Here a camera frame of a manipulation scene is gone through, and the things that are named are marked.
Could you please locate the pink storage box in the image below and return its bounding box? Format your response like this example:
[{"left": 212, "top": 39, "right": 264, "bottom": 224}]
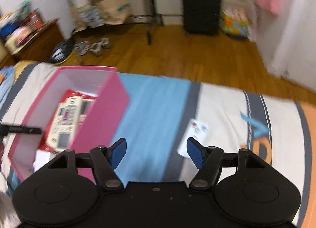
[{"left": 1, "top": 63, "right": 129, "bottom": 186}]

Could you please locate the white fan remote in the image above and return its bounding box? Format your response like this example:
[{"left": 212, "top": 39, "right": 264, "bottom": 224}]
[{"left": 176, "top": 118, "right": 210, "bottom": 161}]

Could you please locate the cream purple-button remote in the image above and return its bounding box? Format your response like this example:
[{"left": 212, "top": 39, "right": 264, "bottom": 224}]
[{"left": 46, "top": 95, "right": 95, "bottom": 152}]

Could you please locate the large white charger cube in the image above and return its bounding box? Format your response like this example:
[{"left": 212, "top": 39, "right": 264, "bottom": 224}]
[{"left": 33, "top": 149, "right": 57, "bottom": 172}]

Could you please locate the left gripper arm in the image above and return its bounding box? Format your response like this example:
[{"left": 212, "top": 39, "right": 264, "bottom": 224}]
[{"left": 0, "top": 124, "right": 42, "bottom": 137}]

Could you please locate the striped bed sheet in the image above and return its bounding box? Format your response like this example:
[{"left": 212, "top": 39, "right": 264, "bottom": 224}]
[{"left": 0, "top": 61, "right": 316, "bottom": 228}]

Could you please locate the pair of shoes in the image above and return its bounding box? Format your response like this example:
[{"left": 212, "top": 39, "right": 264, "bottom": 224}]
[{"left": 74, "top": 38, "right": 111, "bottom": 56}]

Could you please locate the wooden nightstand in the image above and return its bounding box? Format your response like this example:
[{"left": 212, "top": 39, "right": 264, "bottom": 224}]
[{"left": 1, "top": 19, "right": 64, "bottom": 68}]

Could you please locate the light blue blanket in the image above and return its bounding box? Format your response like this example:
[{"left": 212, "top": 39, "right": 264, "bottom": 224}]
[{"left": 0, "top": 66, "right": 15, "bottom": 108}]

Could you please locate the small brown paper bag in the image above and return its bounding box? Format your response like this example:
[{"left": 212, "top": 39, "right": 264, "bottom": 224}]
[{"left": 69, "top": 6, "right": 87, "bottom": 31}]

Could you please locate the colourful tissue box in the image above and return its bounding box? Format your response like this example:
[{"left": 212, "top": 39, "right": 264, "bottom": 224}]
[{"left": 220, "top": 8, "right": 250, "bottom": 38}]

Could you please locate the white patterned bag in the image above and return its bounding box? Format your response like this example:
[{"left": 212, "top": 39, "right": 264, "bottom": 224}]
[{"left": 79, "top": 7, "right": 105, "bottom": 28}]

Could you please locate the black clothes rack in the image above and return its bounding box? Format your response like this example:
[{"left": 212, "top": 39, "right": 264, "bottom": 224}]
[{"left": 66, "top": 0, "right": 164, "bottom": 46}]

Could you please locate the black suitcase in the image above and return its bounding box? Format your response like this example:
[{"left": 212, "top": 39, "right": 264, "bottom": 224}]
[{"left": 183, "top": 0, "right": 221, "bottom": 35}]

